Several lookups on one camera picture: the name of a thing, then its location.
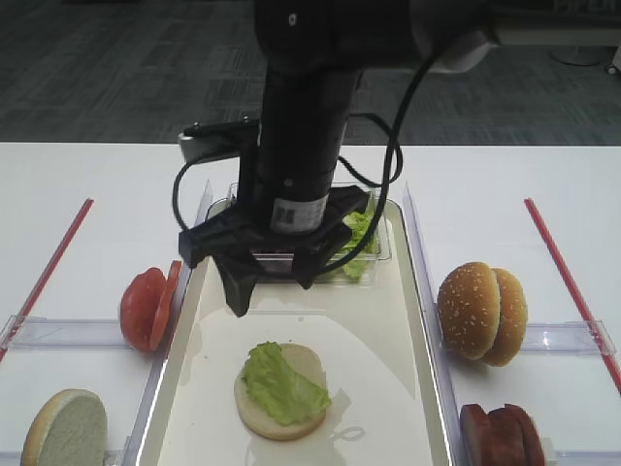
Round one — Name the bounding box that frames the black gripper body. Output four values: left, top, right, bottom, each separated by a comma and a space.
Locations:
179, 185, 369, 272

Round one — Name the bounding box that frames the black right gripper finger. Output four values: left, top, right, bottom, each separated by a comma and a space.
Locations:
291, 245, 339, 289

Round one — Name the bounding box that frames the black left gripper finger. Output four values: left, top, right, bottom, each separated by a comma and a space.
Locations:
213, 254, 259, 317

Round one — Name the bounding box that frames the green lettuce leaf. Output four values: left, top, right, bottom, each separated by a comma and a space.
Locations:
241, 342, 332, 427

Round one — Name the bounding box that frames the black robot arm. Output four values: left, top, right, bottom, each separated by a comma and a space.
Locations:
179, 1, 620, 316

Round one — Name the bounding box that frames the green lettuce in container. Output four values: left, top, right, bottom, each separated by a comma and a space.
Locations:
319, 212, 380, 283

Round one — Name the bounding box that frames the rear tomato slice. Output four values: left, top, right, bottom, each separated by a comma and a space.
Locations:
149, 260, 182, 351

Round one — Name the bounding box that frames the tomato slice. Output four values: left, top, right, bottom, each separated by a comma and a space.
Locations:
149, 260, 182, 351
119, 267, 166, 352

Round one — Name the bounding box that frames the front tomato slice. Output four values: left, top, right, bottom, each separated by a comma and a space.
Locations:
119, 267, 166, 352

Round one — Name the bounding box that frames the front meat patty slice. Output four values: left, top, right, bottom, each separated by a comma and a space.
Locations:
460, 404, 526, 465

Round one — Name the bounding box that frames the meat patty slice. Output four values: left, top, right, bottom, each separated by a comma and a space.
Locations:
460, 404, 526, 465
505, 404, 545, 466

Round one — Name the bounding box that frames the rear meat patty slice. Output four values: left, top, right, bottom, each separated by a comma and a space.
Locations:
505, 404, 545, 466

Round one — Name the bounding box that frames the left long clear divider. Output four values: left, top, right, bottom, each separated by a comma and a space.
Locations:
119, 179, 214, 466

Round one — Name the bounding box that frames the long clear divider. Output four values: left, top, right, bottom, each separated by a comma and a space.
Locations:
402, 183, 471, 465
119, 179, 214, 466

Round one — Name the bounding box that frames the clear plastic container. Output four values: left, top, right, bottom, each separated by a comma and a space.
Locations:
213, 182, 393, 284

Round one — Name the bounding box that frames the bottom bun on tray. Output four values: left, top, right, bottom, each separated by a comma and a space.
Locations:
234, 342, 332, 441

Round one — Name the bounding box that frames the right long clear divider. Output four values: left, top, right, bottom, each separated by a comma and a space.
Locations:
402, 183, 471, 465

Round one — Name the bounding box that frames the front sesame bun top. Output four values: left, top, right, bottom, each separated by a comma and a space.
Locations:
437, 262, 500, 360

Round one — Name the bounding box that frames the sesame bun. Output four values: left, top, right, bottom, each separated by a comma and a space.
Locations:
437, 262, 500, 360
482, 268, 528, 367

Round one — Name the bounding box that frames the rear sesame bun top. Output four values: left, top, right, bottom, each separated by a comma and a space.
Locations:
482, 268, 528, 367

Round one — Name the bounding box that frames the left clear cross divider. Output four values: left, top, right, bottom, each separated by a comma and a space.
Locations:
1, 316, 130, 350

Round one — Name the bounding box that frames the clear cross divider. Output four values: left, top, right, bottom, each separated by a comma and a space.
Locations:
520, 320, 616, 356
1, 316, 130, 350

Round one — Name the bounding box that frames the bun half standing left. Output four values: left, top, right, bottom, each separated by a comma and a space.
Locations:
20, 388, 108, 466

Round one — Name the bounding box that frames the right clear cross divider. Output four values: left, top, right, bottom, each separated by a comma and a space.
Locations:
520, 320, 616, 356

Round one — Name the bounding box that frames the lower right clear divider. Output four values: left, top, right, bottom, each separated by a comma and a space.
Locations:
540, 437, 558, 466

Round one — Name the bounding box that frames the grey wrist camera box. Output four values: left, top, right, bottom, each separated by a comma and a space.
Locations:
178, 119, 259, 163

